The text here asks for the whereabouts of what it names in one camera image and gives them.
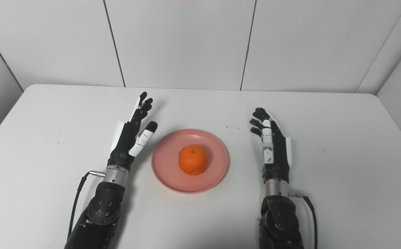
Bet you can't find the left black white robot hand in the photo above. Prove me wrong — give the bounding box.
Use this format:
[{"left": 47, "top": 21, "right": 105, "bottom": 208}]
[{"left": 107, "top": 91, "right": 158, "bottom": 171}]

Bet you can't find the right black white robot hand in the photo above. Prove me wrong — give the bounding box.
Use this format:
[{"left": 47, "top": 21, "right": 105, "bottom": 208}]
[{"left": 249, "top": 107, "right": 293, "bottom": 184}]

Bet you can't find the orange fruit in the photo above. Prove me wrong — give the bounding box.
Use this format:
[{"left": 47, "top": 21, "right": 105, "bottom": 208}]
[{"left": 178, "top": 145, "right": 208, "bottom": 176}]

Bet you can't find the pink round plate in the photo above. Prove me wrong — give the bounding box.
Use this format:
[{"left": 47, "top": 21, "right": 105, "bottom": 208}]
[{"left": 151, "top": 129, "right": 228, "bottom": 194}]

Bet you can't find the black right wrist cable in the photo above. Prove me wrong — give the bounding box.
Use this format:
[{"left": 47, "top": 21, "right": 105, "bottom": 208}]
[{"left": 288, "top": 192, "right": 318, "bottom": 249}]

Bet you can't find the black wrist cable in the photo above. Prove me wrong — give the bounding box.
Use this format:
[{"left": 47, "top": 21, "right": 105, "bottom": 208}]
[
  {"left": 67, "top": 170, "right": 106, "bottom": 240},
  {"left": 288, "top": 192, "right": 318, "bottom": 249}
]

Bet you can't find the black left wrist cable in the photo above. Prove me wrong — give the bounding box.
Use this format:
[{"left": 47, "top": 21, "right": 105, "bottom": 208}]
[{"left": 67, "top": 170, "right": 106, "bottom": 240}]

